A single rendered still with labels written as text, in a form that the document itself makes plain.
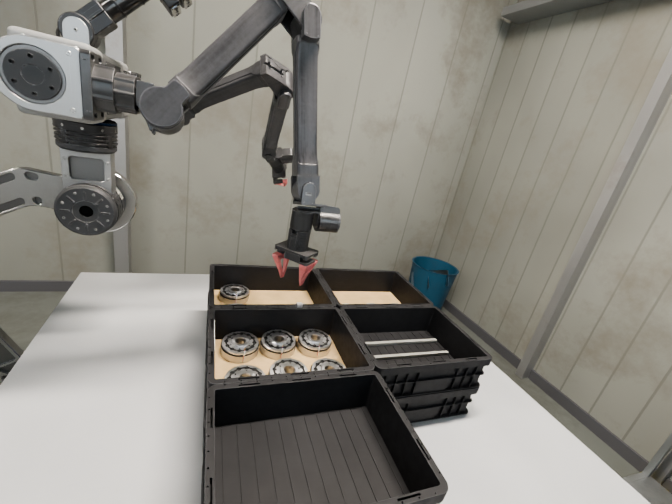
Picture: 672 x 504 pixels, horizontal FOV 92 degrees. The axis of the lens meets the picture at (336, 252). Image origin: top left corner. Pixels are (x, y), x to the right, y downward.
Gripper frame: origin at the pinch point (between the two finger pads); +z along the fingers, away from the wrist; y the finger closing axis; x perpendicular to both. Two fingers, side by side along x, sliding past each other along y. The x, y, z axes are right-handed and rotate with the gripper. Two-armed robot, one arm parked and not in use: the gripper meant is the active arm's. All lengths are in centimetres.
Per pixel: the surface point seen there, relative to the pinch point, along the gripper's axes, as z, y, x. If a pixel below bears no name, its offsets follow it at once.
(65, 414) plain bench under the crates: 37, 33, 40
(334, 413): 23.6, -24.4, 11.5
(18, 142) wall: 4, 222, -34
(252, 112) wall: -41, 130, -133
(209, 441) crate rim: 13.6, -11.6, 39.6
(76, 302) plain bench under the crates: 37, 80, 12
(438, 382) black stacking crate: 20, -45, -14
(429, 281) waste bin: 65, -21, -209
